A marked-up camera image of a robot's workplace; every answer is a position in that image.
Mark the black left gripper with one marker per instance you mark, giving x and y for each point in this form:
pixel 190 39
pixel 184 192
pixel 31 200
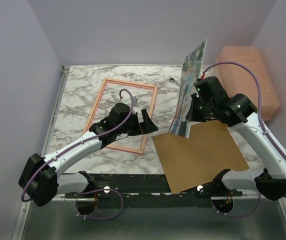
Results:
pixel 146 127

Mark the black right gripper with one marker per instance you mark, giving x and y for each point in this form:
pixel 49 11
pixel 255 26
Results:
pixel 191 115

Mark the printed photo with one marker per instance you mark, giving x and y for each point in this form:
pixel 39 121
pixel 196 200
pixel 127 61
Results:
pixel 190 71

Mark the pink photo frame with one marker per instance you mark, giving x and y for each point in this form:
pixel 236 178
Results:
pixel 128 84

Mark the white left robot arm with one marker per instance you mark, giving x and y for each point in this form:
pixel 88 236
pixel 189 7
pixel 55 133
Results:
pixel 39 179

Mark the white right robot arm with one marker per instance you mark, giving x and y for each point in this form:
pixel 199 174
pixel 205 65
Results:
pixel 241 115

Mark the translucent orange plastic box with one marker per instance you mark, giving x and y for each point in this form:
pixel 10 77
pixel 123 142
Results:
pixel 236 80

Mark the silver ratchet wrench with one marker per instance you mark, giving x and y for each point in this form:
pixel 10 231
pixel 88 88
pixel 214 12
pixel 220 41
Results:
pixel 173 81

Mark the brown backing board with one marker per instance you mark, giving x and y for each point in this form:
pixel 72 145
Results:
pixel 196 160

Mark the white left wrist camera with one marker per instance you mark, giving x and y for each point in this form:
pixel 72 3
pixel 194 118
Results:
pixel 135 100

